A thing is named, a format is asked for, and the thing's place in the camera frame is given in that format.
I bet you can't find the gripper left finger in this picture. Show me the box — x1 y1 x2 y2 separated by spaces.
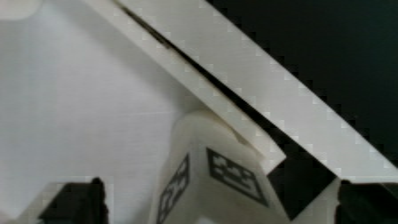
16 177 112 224

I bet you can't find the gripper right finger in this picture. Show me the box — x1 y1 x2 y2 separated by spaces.
334 180 398 224

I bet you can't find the white square table top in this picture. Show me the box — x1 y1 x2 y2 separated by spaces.
0 0 290 224

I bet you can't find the white U-shaped fence wall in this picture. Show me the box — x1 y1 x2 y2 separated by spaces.
114 0 398 224

